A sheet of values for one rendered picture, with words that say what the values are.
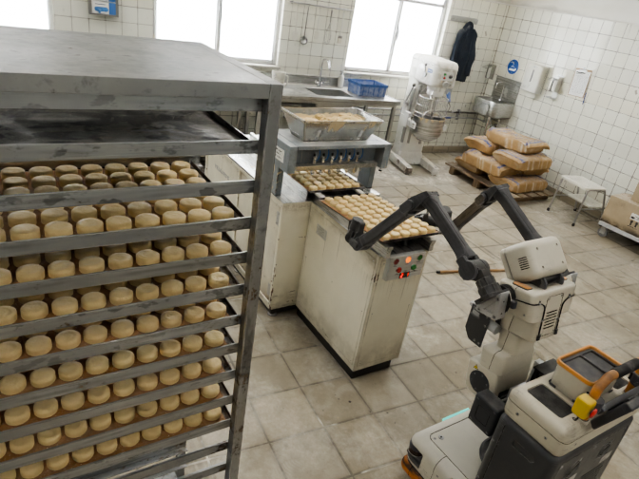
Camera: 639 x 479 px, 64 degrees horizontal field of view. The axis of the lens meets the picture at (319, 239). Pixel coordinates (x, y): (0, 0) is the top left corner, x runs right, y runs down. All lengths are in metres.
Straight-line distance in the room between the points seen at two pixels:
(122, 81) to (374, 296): 2.00
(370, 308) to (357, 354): 0.31
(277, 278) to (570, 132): 4.86
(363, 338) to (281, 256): 0.73
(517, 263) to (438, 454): 0.91
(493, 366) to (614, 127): 4.91
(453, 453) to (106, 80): 2.05
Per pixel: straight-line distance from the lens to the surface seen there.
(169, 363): 1.32
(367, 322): 2.80
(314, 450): 2.69
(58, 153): 1.01
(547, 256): 2.13
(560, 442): 2.01
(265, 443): 2.68
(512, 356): 2.29
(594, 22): 7.21
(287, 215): 3.03
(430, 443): 2.49
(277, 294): 3.31
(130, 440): 1.52
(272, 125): 1.08
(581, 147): 7.08
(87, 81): 0.95
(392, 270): 2.64
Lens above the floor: 2.01
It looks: 27 degrees down
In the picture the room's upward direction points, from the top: 10 degrees clockwise
